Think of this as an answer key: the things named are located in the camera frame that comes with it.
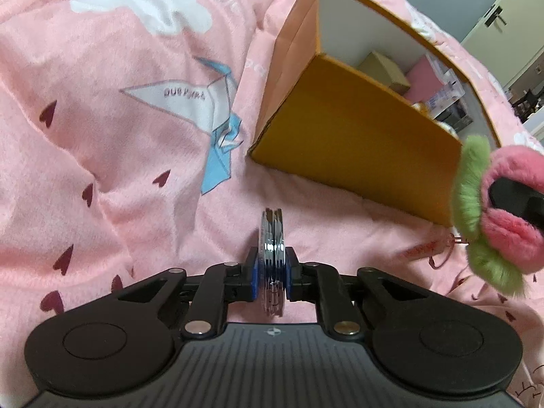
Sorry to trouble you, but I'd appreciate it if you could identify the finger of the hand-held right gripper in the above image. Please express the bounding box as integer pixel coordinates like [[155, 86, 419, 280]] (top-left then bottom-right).
[[488, 177, 544, 227]]

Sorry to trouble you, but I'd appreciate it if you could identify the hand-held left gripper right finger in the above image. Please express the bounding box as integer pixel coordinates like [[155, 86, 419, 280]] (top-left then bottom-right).
[[284, 247, 430, 336]]

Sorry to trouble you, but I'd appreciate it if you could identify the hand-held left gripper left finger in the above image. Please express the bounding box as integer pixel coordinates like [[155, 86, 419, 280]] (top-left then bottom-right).
[[113, 247, 261, 341]]

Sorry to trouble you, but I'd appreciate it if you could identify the pink green plush ball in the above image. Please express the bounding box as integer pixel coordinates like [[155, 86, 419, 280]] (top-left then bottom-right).
[[402, 135, 544, 294]]

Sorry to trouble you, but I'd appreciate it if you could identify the round chrome compact mirror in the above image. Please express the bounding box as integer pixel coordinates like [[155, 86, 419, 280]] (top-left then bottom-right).
[[257, 207, 286, 317]]

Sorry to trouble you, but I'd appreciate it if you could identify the orange cardboard box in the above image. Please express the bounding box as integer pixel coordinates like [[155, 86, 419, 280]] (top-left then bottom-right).
[[247, 0, 504, 228]]

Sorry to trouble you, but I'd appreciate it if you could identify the small brown cardboard box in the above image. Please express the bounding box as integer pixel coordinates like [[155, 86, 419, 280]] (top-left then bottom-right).
[[356, 51, 412, 94]]

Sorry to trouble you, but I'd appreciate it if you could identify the dark grey object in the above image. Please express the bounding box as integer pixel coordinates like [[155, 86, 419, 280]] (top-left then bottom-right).
[[438, 106, 474, 132]]

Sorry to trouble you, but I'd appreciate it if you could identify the cream door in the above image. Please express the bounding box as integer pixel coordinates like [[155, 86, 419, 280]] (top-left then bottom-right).
[[461, 0, 544, 92]]

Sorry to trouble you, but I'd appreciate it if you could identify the pink printed blanket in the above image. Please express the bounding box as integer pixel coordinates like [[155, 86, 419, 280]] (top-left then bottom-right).
[[0, 0, 544, 408]]

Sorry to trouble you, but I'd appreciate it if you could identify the black door handle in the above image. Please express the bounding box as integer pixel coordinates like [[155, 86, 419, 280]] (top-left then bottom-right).
[[484, 4, 507, 26]]

